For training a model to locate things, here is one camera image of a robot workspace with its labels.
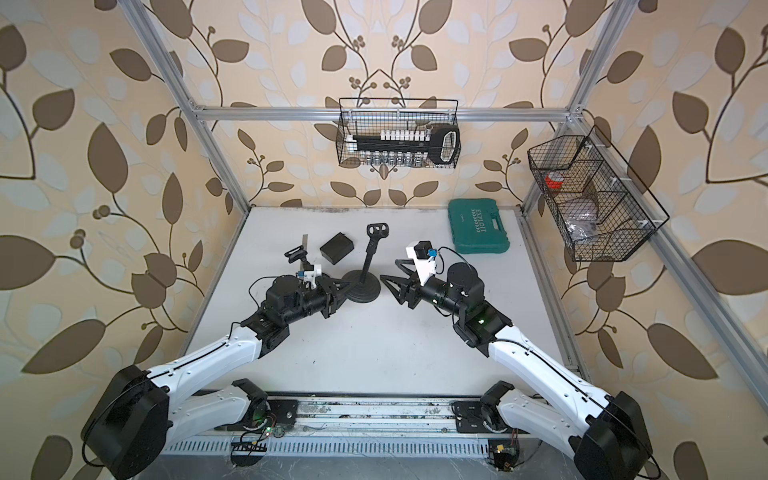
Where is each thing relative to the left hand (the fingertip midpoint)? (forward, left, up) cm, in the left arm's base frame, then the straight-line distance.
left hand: (352, 280), depth 76 cm
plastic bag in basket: (+11, -57, +12) cm, 59 cm away
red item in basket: (+29, -58, +10) cm, 65 cm away
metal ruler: (+30, +23, -22) cm, 44 cm away
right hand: (-1, -10, +7) cm, 12 cm away
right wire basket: (+12, -62, +14) cm, 65 cm away
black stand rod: (+7, -6, +12) cm, 15 cm away
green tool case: (+33, -41, -15) cm, 55 cm away
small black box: (+25, +10, -19) cm, 33 cm away
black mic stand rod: (+9, +16, -1) cm, 18 cm away
